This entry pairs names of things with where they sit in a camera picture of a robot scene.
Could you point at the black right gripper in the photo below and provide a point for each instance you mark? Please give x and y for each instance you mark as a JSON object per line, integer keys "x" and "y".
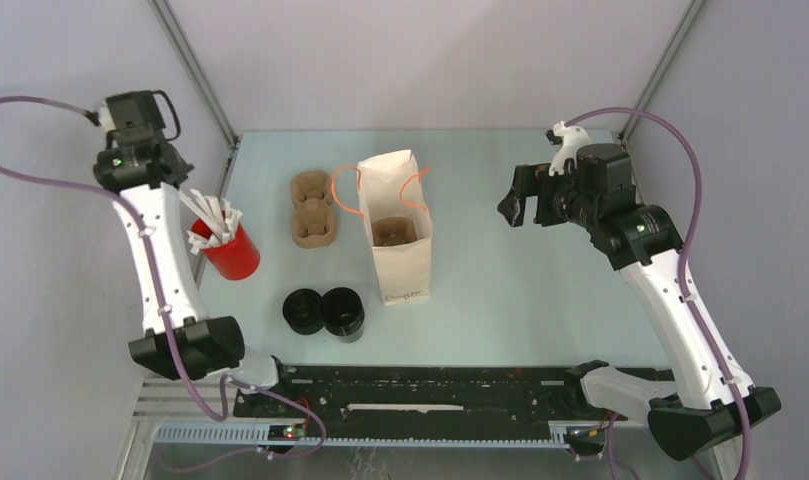
{"x": 533, "y": 180}

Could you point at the white paper bag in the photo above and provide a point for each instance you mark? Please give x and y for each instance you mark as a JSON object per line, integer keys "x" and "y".
{"x": 390, "y": 185}

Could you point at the black cup stack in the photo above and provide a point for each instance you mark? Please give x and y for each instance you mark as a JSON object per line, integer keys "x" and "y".
{"x": 343, "y": 314}

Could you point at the brown pulp cup carrier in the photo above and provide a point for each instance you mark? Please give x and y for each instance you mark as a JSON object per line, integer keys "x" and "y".
{"x": 314, "y": 222}

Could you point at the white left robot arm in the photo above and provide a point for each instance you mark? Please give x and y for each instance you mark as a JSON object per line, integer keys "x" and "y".
{"x": 145, "y": 171}

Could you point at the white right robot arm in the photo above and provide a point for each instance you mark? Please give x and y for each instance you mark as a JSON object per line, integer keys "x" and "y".
{"x": 711, "y": 399}

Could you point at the red cup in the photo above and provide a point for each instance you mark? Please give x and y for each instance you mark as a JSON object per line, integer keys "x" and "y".
{"x": 236, "y": 260}

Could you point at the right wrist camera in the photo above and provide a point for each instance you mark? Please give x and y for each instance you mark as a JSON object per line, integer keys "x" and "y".
{"x": 569, "y": 139}

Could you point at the aluminium frame post right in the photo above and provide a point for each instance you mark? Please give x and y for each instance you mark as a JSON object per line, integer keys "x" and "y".
{"x": 689, "y": 20}

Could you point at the aluminium frame post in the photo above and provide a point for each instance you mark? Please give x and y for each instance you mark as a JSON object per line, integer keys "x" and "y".
{"x": 689, "y": 20}
{"x": 177, "y": 37}

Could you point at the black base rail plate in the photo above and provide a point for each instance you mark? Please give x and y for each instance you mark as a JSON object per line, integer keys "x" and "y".
{"x": 429, "y": 405}

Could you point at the aluminium frame post left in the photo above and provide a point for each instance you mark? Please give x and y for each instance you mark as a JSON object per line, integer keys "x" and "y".
{"x": 177, "y": 37}

